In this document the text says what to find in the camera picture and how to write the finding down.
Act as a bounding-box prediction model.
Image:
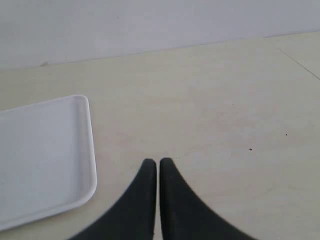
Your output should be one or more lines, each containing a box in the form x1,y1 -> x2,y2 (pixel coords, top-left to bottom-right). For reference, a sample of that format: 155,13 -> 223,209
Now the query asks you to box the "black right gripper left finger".
71,159 -> 157,240

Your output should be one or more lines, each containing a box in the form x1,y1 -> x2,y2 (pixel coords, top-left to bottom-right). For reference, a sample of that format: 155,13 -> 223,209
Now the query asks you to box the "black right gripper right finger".
159,158 -> 253,240

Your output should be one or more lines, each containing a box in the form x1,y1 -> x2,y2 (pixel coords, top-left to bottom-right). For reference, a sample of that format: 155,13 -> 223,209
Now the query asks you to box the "white plastic tray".
0,95 -> 98,231

